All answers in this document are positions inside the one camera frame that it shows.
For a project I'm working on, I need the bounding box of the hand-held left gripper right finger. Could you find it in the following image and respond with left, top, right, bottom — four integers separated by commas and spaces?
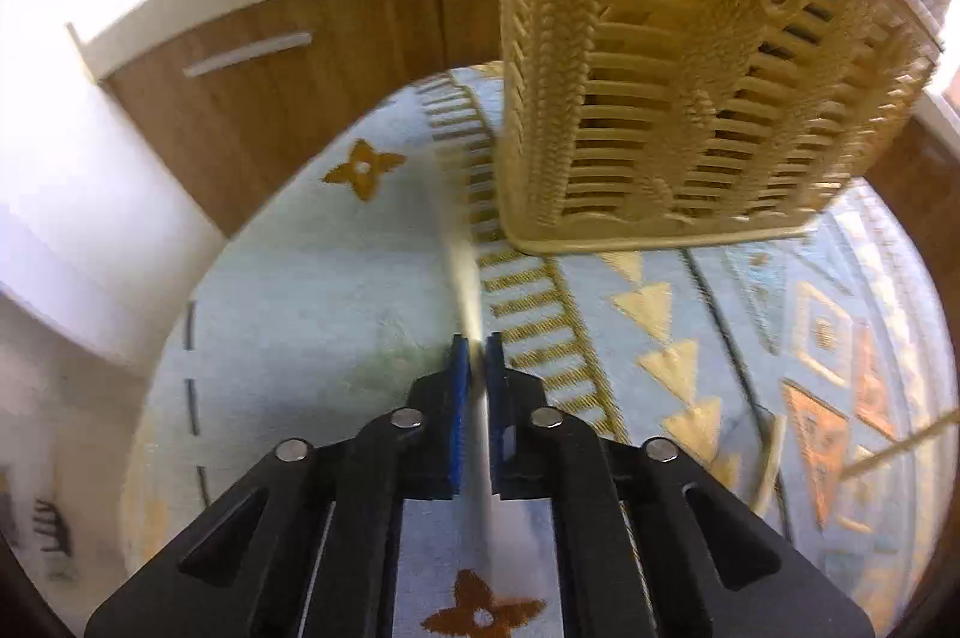
484, 332, 875, 638

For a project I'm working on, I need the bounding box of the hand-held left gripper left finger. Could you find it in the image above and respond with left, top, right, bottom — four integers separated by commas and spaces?
84, 336, 473, 638

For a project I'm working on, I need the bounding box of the patterned light blue tablecloth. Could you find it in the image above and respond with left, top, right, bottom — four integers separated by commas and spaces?
120, 61, 947, 638

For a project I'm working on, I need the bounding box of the wooden chopstick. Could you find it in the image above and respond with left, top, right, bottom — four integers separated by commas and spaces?
840, 411, 960, 483

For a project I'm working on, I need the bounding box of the wooden base cabinet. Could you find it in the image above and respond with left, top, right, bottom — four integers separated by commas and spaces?
101, 0, 960, 239

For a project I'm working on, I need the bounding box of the yellow plastic utensil basket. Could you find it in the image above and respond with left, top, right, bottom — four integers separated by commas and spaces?
491, 0, 940, 257

